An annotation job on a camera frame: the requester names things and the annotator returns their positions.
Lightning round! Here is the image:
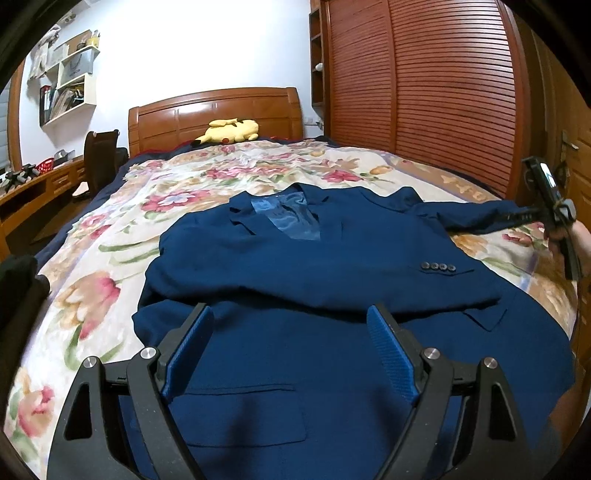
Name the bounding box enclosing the navy blue suit jacket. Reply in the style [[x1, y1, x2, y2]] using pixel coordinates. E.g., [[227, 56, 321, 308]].
[[133, 184, 574, 479]]

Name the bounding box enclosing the right hand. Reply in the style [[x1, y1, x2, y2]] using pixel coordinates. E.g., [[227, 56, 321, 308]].
[[544, 220, 591, 278]]

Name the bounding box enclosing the floral bed quilt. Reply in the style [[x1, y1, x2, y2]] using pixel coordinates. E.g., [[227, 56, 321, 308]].
[[4, 139, 577, 479]]

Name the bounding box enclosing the louvered wooden wardrobe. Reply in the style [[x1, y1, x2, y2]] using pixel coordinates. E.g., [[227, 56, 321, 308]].
[[308, 1, 530, 199]]

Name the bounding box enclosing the long wooden desk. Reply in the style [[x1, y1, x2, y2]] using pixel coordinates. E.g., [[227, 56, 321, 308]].
[[1, 156, 85, 260]]

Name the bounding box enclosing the dark wooden chair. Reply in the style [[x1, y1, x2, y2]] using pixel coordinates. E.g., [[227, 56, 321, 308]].
[[72, 129, 129, 201]]

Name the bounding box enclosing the red basket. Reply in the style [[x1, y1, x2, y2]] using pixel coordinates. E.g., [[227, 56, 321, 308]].
[[36, 158, 54, 174]]

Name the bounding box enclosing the wooden headboard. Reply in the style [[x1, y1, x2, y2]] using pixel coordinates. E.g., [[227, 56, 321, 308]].
[[128, 87, 304, 157]]

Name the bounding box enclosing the yellow Pikachu plush toy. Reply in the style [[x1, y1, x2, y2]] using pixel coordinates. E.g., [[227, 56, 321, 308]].
[[191, 118, 259, 147]]

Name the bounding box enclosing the grey window blind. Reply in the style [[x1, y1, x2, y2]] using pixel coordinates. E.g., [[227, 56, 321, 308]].
[[0, 83, 10, 172]]

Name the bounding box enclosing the wooden door with handle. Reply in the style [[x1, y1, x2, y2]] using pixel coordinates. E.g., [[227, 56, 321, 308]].
[[533, 35, 591, 226]]

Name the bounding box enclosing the white wall shelf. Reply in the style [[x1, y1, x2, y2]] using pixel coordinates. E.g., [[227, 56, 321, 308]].
[[28, 26, 100, 129]]

